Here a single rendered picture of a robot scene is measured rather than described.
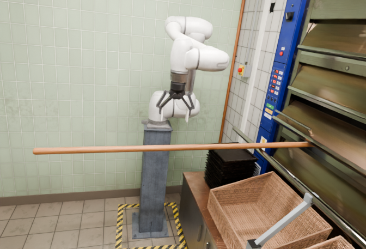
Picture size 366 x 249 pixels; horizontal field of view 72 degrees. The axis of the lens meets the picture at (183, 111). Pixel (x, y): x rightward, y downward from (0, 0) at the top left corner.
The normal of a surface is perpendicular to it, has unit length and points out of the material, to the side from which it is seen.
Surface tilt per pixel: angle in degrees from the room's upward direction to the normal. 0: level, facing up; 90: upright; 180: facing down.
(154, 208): 90
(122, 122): 90
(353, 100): 70
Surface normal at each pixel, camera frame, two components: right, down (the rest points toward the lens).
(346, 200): -0.87, -0.34
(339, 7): -0.96, -0.02
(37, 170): 0.26, 0.33
